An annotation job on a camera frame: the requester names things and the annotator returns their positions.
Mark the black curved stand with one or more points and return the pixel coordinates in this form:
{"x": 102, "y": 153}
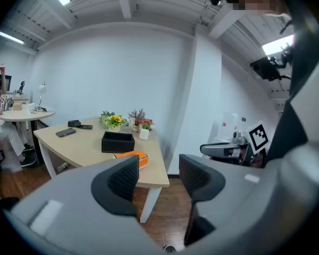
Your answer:
{"x": 22, "y": 87}

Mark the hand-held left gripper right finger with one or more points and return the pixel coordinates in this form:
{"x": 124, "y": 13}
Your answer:
{"x": 242, "y": 203}

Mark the white desk lamp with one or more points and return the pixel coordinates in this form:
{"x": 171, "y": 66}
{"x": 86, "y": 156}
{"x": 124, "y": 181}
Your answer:
{"x": 42, "y": 88}

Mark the potted red pink flowers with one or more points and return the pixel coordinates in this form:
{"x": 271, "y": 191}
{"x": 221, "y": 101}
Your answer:
{"x": 146, "y": 122}

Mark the black ceiling-mounted device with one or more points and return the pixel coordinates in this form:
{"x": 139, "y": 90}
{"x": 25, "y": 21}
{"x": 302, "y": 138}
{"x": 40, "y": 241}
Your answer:
{"x": 265, "y": 68}

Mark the dried brown plant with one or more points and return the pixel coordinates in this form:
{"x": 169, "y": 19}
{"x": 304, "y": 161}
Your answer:
{"x": 137, "y": 115}

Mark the light wooden square table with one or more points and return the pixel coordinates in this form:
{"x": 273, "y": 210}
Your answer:
{"x": 79, "y": 147}

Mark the large black screen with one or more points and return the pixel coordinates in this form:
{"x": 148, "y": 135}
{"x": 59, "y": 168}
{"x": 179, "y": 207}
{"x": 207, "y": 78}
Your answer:
{"x": 8, "y": 82}

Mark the small wooden box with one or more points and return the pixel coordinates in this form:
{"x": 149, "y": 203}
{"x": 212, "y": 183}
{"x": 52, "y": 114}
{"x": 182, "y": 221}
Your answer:
{"x": 17, "y": 106}

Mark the orange packet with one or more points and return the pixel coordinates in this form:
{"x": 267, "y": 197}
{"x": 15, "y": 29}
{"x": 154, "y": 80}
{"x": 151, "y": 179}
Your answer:
{"x": 142, "y": 158}

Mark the potted yellow sunflowers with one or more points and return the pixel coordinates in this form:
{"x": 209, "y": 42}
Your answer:
{"x": 115, "y": 121}

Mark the small white cup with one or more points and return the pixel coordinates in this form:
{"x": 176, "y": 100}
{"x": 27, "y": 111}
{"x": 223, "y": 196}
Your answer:
{"x": 32, "y": 108}

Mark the black rectangular box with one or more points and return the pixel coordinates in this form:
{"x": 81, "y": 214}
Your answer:
{"x": 117, "y": 145}

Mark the clear bottle yellowish liquid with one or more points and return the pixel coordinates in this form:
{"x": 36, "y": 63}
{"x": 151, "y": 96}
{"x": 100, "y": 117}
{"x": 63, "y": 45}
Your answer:
{"x": 132, "y": 122}

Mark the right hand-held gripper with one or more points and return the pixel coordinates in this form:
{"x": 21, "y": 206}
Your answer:
{"x": 258, "y": 138}

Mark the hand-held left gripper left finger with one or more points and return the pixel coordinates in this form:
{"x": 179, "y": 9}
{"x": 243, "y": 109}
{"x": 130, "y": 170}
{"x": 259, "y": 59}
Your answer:
{"x": 77, "y": 200}

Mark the small clear plastic bottle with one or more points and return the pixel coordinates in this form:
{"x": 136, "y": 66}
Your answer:
{"x": 63, "y": 167}

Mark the crumpled black plastic bag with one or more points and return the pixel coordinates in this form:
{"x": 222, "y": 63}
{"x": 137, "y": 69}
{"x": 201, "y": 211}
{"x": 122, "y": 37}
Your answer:
{"x": 74, "y": 123}

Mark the small wooden side desk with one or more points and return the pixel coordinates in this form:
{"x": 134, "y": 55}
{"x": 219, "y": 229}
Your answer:
{"x": 21, "y": 99}

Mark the round light wooden table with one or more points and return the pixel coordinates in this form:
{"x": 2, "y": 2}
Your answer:
{"x": 24, "y": 115}

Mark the black smartphone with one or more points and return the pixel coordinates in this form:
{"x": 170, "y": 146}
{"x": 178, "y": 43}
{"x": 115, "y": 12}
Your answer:
{"x": 65, "y": 132}

